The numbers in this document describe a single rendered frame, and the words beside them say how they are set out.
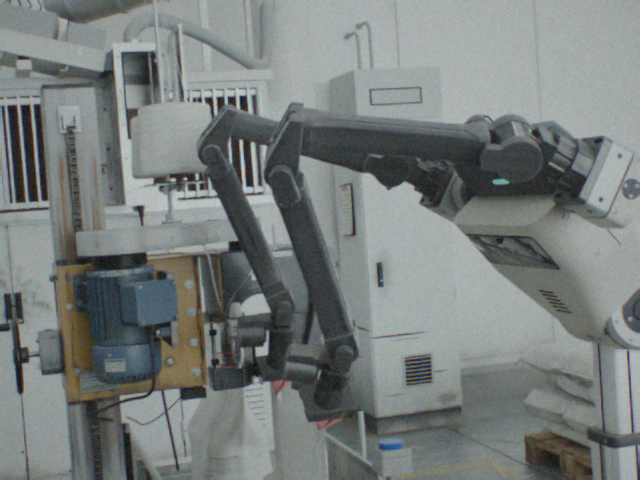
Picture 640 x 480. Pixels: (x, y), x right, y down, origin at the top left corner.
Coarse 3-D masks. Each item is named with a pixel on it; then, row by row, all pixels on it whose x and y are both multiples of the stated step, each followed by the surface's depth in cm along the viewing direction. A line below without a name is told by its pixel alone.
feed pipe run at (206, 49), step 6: (198, 0) 586; (204, 0) 584; (204, 6) 585; (204, 12) 585; (204, 18) 585; (204, 24) 585; (204, 48) 585; (210, 48) 586; (204, 54) 585; (210, 54) 586; (204, 60) 586; (210, 60) 586; (204, 66) 586; (210, 66) 586
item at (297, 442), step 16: (272, 384) 255; (272, 400) 256; (288, 400) 243; (272, 416) 258; (288, 416) 225; (304, 416) 220; (288, 432) 226; (304, 432) 220; (320, 432) 213; (288, 448) 227; (304, 448) 221; (320, 448) 214; (288, 464) 227; (304, 464) 221; (320, 464) 215
